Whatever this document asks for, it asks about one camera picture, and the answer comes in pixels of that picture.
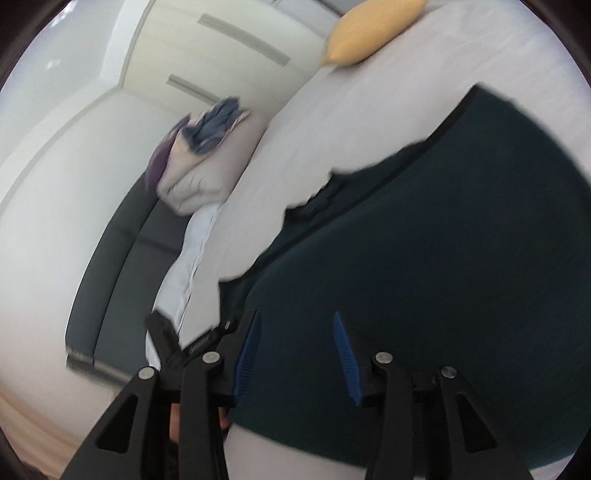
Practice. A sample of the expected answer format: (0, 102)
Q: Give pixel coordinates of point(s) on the dark grey upholstered headboard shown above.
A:
(105, 334)

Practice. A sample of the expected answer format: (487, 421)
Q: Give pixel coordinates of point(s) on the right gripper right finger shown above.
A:
(431, 425)

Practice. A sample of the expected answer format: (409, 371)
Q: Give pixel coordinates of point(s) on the purple pillow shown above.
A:
(159, 158)

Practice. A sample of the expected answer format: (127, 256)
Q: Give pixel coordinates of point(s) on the white pillow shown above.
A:
(175, 290)

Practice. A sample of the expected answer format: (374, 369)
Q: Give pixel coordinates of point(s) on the person's left hand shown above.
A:
(174, 422)

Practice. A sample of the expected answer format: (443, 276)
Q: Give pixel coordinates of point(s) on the cream wardrobe with black handles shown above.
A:
(186, 56)

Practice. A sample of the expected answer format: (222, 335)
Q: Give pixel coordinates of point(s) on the blue-grey crumpled garment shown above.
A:
(213, 126)

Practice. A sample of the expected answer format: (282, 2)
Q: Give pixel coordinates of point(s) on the dark green knit sweater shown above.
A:
(470, 249)

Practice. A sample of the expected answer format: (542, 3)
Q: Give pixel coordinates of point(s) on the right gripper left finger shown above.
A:
(131, 439)

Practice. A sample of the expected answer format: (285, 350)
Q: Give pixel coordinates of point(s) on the folded beige duvet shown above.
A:
(191, 180)

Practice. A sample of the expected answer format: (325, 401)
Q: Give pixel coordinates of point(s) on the white bed sheet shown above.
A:
(349, 119)

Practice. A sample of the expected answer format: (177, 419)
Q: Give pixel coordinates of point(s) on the yellow pillow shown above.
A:
(369, 27)

